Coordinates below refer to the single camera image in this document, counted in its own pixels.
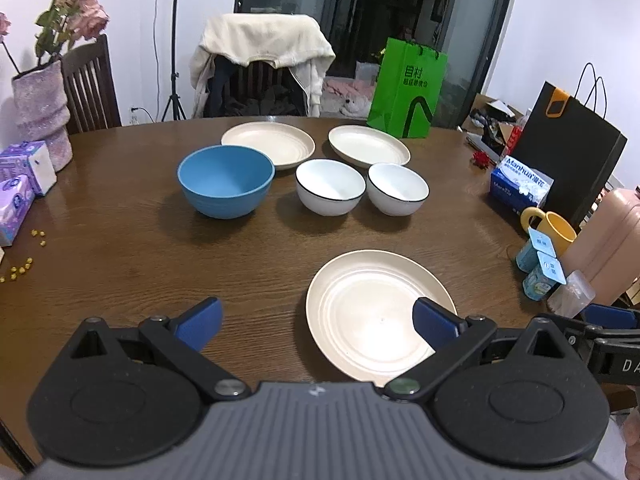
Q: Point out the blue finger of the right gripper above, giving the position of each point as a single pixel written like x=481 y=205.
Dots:
x=612 y=318

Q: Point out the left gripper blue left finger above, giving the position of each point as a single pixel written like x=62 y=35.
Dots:
x=200 y=324

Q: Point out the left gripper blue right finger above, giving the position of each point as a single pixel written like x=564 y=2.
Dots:
x=435 y=324

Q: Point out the cream plate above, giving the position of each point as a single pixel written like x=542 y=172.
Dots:
x=285 y=145
x=364 y=146
x=359 y=311

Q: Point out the white bowl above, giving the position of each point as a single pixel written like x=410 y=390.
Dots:
x=396 y=190
x=329 y=188

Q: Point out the blue bowl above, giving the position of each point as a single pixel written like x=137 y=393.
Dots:
x=225 y=181

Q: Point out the right hand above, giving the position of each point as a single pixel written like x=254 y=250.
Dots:
x=631 y=432

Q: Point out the clear plastic cup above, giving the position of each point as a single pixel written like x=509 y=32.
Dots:
x=570 y=299

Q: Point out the yogurt cup lower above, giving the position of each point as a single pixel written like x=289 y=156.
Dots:
x=547 y=273

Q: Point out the yogurt cup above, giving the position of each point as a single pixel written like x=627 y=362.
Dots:
x=547 y=273
x=538 y=244

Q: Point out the yogurt cup upper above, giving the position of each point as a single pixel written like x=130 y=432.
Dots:
x=538 y=244

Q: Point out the yellow mug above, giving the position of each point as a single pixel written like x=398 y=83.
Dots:
x=561 y=233

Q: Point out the blue tissue box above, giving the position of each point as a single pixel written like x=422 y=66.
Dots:
x=518 y=186

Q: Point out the red artificial flower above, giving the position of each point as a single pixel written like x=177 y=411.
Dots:
x=481 y=160

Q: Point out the black paper bag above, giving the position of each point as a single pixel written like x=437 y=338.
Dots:
x=574 y=146

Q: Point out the cardboard box with clutter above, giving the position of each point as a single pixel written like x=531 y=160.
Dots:
x=489 y=126

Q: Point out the purple tissue pack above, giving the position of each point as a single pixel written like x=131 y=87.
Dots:
x=16 y=197

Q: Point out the black tripod stand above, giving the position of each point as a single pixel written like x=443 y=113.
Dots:
x=173 y=109

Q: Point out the white plush toy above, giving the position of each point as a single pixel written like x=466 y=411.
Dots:
x=356 y=107

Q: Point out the purple tissue box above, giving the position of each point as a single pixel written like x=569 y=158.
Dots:
x=30 y=159

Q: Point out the chair with clothes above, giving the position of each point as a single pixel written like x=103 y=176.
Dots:
x=255 y=90

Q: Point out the green paper bag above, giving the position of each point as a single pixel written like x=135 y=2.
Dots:
x=407 y=91

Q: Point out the pink textured vase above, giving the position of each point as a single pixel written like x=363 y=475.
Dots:
x=42 y=113

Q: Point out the dark wooden chair left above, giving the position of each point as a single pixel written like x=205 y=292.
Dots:
x=89 y=87

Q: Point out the cream jacket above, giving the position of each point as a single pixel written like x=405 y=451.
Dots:
x=292 y=41

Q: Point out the dried pink flowers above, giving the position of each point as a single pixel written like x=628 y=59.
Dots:
x=61 y=25

